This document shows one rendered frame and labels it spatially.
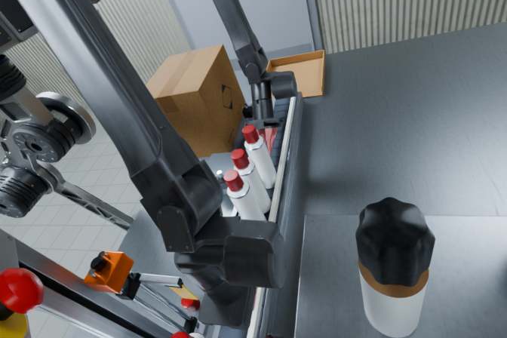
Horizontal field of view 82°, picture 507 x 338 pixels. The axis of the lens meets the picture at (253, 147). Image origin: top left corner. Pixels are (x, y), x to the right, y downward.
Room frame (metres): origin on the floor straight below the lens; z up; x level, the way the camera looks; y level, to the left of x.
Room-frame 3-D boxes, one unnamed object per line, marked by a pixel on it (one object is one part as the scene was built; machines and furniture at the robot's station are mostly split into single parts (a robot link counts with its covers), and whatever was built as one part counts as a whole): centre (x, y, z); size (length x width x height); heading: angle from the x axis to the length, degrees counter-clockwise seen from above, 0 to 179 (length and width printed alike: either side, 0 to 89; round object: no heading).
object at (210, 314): (0.21, 0.11, 1.12); 0.10 x 0.07 x 0.07; 154
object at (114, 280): (0.24, 0.22, 1.05); 0.10 x 0.04 x 0.33; 63
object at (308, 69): (1.11, -0.28, 0.85); 0.30 x 0.26 x 0.04; 153
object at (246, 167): (0.49, 0.04, 0.98); 0.05 x 0.05 x 0.20
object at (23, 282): (0.15, 0.21, 1.33); 0.04 x 0.03 x 0.04; 28
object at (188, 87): (0.96, 0.13, 0.99); 0.30 x 0.24 x 0.27; 154
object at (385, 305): (0.16, -0.11, 1.03); 0.09 x 0.09 x 0.30
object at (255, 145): (0.56, -0.01, 0.98); 0.05 x 0.05 x 0.20
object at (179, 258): (0.20, 0.10, 1.19); 0.07 x 0.06 x 0.07; 64
